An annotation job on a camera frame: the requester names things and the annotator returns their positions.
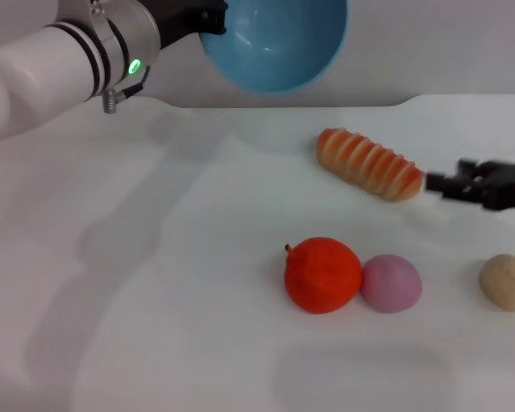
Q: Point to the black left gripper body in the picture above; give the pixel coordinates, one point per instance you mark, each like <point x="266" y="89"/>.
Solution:
<point x="176" y="19"/>

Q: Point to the pink round bun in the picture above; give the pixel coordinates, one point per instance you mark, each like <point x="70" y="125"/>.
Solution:
<point x="390" y="283"/>

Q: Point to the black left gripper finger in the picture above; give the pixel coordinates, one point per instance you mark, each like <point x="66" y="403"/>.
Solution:
<point x="214" y="21"/>

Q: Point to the beige round bun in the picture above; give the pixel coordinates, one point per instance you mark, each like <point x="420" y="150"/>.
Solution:
<point x="506" y="281"/>

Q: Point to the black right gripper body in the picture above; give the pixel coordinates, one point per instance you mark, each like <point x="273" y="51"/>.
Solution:
<point x="508" y="184"/>

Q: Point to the orange striped bread loaf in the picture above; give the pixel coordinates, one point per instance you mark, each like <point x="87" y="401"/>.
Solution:
<point x="369" y="165"/>

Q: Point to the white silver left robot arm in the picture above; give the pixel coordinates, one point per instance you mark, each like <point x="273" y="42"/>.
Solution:
<point x="47" y="68"/>

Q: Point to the blue bowl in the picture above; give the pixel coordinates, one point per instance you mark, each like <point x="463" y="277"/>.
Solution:
<point x="274" y="43"/>

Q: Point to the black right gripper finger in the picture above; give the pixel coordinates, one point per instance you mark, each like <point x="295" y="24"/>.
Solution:
<point x="467" y="166"/>
<point x="448" y="185"/>

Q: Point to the orange toy fruit with stem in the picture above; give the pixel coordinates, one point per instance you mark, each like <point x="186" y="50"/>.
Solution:
<point x="322" y="274"/>

